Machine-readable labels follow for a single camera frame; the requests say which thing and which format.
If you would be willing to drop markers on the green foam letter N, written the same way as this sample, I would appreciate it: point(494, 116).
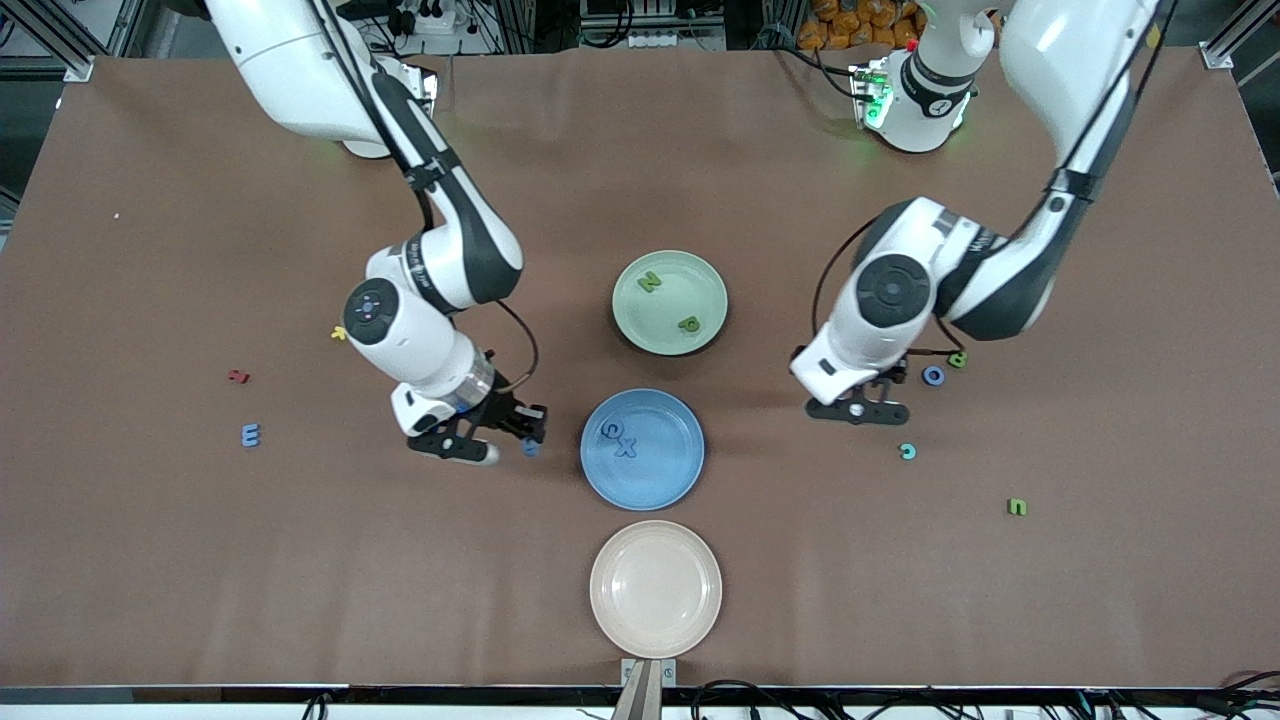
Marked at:
point(650, 283)

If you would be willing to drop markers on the blue foam letter O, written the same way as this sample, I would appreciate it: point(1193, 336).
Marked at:
point(925, 376)

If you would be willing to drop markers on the blue foam letter x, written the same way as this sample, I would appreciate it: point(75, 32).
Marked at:
point(625, 447)

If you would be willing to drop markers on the orange mesh bag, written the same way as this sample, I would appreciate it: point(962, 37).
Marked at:
point(850, 20)

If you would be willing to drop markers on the power strip with black plugs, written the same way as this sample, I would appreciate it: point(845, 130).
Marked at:
point(425, 18)

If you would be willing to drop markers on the aluminium frame bar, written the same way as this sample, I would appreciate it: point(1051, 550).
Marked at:
point(1216, 56)
point(78, 68)

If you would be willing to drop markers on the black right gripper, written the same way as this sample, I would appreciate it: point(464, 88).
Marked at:
point(503, 407)

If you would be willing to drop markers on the green foam letter P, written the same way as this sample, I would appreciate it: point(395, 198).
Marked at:
point(688, 324)

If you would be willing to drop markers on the beige plate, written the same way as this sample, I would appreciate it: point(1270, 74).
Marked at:
point(655, 589)

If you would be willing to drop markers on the light green plate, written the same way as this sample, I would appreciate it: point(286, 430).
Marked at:
point(665, 315)

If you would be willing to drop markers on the blue foam letter m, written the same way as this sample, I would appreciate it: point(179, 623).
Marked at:
point(246, 435)

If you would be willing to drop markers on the blue foam letter c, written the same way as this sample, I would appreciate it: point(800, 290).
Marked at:
point(602, 431)

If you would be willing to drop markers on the brown table cover sheet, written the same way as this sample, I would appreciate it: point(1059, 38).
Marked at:
point(500, 600)

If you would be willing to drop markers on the grey metal bracket post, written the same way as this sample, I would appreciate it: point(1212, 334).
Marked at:
point(648, 672)

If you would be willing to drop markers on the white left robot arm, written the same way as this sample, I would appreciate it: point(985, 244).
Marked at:
point(1060, 60)

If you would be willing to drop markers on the white power strip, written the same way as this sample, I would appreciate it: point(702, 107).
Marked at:
point(664, 40)

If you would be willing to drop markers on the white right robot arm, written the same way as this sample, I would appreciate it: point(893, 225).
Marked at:
point(300, 80)

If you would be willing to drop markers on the blue plate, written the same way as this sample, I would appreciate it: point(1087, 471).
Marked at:
point(660, 480)

